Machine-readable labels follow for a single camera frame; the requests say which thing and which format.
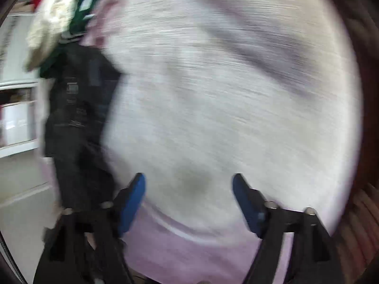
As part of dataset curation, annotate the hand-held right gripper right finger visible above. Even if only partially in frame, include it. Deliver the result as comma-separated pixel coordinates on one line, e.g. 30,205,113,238
232,173,345,284

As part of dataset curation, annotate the green garment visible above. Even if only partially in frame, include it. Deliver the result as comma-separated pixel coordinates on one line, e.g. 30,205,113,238
38,0,105,77

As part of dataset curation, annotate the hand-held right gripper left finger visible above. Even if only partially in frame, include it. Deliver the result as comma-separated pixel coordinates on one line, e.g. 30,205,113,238
33,173,146,284

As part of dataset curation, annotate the cream knitted garment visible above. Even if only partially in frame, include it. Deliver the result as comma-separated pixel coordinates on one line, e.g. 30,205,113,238
24,0,78,72

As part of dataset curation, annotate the white shelf unit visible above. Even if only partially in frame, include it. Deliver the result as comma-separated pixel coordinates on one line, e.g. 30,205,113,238
0,12,40,159

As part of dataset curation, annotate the light pink garment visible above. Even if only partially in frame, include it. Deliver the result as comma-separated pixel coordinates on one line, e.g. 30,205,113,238
41,0,363,284

